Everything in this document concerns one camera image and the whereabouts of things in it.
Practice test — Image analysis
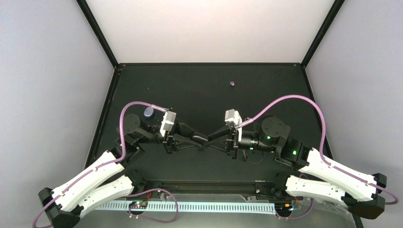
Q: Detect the lavender earbud charging case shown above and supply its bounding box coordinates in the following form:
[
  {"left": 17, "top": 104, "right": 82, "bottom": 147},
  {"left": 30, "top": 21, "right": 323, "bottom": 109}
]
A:
[{"left": 143, "top": 107, "right": 155, "bottom": 119}]

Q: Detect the black earbud charging case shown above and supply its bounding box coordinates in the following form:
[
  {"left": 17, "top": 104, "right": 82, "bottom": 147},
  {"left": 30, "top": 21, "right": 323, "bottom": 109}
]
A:
[{"left": 190, "top": 132, "right": 209, "bottom": 145}]

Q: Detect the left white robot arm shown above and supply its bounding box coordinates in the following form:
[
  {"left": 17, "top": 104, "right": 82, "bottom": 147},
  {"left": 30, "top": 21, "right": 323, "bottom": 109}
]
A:
[{"left": 38, "top": 112, "right": 208, "bottom": 228}]

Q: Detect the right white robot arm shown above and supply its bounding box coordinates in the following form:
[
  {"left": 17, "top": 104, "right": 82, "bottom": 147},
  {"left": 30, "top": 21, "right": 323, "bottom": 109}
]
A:
[{"left": 203, "top": 116, "right": 387, "bottom": 219}]

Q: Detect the small circuit board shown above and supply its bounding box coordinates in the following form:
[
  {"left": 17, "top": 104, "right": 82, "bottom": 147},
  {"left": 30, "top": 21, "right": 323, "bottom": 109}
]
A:
[{"left": 129, "top": 201, "right": 148, "bottom": 210}]

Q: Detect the clear plastic bag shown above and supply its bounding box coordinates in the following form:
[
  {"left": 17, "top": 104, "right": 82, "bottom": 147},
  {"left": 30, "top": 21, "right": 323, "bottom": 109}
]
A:
[{"left": 292, "top": 197, "right": 355, "bottom": 226}]

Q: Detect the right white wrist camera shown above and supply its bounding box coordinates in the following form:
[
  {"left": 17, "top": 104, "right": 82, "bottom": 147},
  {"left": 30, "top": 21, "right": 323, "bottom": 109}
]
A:
[{"left": 224, "top": 109, "right": 242, "bottom": 129}]

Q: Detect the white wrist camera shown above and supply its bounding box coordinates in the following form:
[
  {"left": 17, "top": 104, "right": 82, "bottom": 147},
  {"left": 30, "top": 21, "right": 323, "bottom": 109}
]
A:
[
  {"left": 160, "top": 111, "right": 176, "bottom": 137},
  {"left": 224, "top": 109, "right": 242, "bottom": 129}
]

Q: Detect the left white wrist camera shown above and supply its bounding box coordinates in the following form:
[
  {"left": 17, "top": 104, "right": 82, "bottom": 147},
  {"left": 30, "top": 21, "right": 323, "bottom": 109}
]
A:
[{"left": 160, "top": 111, "right": 176, "bottom": 137}]

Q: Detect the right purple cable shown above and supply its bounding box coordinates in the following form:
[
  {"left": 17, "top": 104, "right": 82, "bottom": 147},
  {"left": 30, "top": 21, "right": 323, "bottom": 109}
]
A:
[{"left": 240, "top": 95, "right": 400, "bottom": 206}]

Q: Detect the purple cable loop front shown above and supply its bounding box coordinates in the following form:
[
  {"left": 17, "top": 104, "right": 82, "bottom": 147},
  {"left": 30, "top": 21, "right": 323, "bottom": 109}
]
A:
[{"left": 127, "top": 188, "right": 180, "bottom": 224}]

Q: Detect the black front rail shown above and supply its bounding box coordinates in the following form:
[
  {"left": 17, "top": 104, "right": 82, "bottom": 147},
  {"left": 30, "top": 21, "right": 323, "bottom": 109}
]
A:
[{"left": 144, "top": 180, "right": 277, "bottom": 194}]

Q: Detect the white slotted cable duct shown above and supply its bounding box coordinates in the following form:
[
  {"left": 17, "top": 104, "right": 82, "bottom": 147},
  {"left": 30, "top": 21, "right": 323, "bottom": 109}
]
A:
[{"left": 96, "top": 200, "right": 276, "bottom": 215}]

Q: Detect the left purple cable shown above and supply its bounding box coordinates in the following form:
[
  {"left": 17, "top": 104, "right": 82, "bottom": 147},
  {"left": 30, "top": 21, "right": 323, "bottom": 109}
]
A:
[{"left": 31, "top": 101, "right": 169, "bottom": 228}]

